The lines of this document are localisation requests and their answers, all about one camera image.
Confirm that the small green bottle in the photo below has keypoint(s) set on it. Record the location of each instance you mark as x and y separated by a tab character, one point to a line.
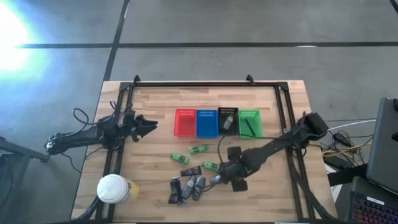
198	149
179	158
211	166

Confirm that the white-lidded wipes canister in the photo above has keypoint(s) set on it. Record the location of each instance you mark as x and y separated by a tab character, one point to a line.
113	188

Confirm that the black power adapter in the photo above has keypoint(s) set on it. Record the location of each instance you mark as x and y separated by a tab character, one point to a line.
341	139

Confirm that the blue disposable razor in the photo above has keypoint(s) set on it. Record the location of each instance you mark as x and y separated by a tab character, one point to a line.
249	126

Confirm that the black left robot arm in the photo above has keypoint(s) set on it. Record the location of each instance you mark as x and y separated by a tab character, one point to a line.
77	138

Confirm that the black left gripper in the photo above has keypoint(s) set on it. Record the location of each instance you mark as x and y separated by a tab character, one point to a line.
130	124

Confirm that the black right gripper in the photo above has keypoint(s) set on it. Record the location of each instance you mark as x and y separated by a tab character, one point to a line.
233	170

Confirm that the green plastic basket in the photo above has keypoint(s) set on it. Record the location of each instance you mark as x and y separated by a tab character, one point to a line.
256	119

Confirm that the dark side stand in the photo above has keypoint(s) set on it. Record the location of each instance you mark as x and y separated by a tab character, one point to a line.
21	151

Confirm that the blue plastic basket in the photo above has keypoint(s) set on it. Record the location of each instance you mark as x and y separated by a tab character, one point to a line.
207	124

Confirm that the backlit black keyboard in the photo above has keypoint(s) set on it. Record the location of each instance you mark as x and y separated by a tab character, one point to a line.
373	208

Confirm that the grey laptop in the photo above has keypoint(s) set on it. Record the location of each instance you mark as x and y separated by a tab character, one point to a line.
384	146

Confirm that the small black tube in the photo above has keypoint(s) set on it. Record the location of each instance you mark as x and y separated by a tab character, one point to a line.
191	171
175	190

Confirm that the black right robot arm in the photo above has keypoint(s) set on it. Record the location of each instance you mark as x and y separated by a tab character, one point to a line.
273	146

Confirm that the black aluminium table frame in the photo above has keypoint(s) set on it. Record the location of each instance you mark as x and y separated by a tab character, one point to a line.
202	84

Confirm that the black plastic basket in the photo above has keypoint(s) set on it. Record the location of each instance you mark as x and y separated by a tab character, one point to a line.
221	130

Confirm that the red plastic basket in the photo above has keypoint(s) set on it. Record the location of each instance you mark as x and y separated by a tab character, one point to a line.
185	123

